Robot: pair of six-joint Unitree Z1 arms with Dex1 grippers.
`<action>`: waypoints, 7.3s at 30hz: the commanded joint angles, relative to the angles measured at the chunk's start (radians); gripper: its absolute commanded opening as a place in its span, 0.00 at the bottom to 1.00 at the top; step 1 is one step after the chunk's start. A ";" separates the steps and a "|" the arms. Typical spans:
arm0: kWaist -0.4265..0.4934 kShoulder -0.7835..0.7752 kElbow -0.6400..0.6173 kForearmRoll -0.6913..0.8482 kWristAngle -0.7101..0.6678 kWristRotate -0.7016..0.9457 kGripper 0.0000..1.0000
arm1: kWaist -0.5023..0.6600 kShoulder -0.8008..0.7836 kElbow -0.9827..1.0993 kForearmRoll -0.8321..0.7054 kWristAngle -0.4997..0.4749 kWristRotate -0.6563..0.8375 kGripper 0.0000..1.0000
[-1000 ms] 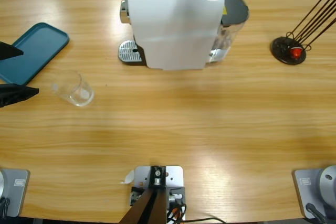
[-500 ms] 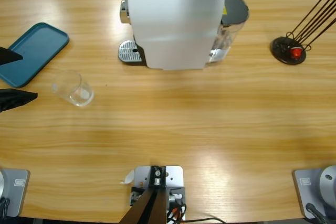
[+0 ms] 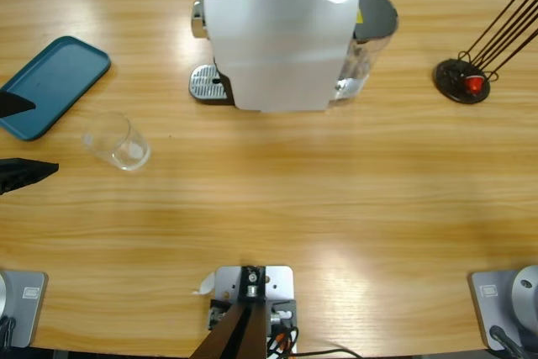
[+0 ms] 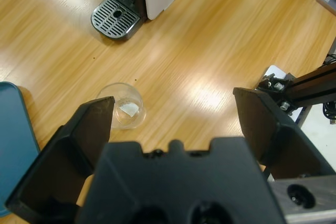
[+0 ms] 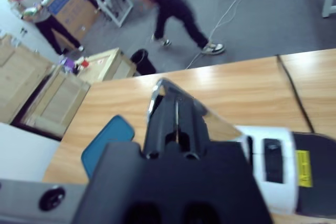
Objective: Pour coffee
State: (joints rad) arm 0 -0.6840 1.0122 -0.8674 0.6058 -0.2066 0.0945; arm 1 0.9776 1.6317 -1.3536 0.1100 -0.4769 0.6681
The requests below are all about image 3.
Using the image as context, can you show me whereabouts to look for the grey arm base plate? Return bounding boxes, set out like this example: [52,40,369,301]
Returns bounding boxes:
[468,264,538,351]
[0,269,49,350]

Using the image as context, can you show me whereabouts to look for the orange cable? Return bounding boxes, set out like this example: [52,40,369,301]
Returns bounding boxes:
[267,328,296,352]

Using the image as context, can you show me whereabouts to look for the clear drinking glass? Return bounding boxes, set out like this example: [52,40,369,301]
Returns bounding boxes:
[81,111,151,172]

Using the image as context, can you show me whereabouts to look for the white tape piece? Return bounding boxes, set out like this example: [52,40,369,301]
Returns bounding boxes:
[192,271,217,296]

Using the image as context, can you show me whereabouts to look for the white capsule coffee machine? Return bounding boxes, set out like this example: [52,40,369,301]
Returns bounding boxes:
[187,0,361,115]

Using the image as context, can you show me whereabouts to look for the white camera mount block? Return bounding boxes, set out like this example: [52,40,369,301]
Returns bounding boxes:
[208,265,298,355]

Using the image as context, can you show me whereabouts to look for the teal plastic tray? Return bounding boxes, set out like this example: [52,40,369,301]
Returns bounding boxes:
[0,35,113,142]

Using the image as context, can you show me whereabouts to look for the black cable at mount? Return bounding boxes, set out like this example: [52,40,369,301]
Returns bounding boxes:
[289,347,363,359]

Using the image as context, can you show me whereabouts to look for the red coffee capsule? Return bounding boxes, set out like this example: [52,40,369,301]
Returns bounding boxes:
[464,75,485,94]

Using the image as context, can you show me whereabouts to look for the black base cable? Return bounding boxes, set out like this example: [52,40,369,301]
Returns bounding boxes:
[0,315,18,348]
[489,325,526,359]

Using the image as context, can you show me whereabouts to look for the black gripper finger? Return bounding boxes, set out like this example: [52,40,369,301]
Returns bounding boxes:
[0,92,36,119]
[0,157,60,196]

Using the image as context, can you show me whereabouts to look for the black capsule holder with rods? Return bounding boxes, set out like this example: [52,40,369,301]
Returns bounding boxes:
[432,0,538,105]

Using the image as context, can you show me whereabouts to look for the dark camera post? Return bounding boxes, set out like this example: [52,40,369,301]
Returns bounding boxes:
[187,265,270,359]

